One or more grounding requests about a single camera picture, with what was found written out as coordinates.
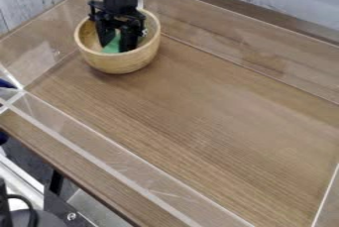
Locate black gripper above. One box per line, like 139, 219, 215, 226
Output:
89, 0, 146, 53

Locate green rectangular block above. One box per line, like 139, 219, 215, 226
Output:
101, 30, 147, 55

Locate light wooden bowl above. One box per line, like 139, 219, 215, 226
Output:
74, 9, 162, 74

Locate clear acrylic tray walls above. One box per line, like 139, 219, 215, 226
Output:
0, 0, 339, 227

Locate black table leg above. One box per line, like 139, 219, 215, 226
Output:
50, 170, 65, 195

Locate grey metal base plate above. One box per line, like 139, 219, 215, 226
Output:
45, 189, 98, 227

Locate black cable loop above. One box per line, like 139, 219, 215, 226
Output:
0, 193, 39, 227

